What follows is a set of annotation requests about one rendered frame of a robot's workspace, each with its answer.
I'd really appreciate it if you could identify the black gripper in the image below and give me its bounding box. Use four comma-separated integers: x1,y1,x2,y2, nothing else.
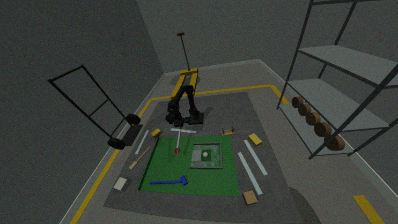
175,114,190,127

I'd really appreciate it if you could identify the yellow rectangular block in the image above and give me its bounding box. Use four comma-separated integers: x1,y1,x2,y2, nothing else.
248,134,262,147
152,129,162,139

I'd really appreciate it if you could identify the blue putter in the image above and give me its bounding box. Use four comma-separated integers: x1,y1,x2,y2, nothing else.
150,175,188,186

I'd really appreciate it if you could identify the brown rectangular block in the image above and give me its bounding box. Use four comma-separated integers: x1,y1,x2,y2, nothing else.
242,190,258,206

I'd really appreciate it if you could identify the green putting mat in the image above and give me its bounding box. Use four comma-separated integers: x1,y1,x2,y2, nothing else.
140,135,240,196

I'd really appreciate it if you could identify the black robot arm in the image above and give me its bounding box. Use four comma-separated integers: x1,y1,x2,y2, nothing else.
165,85,200,127

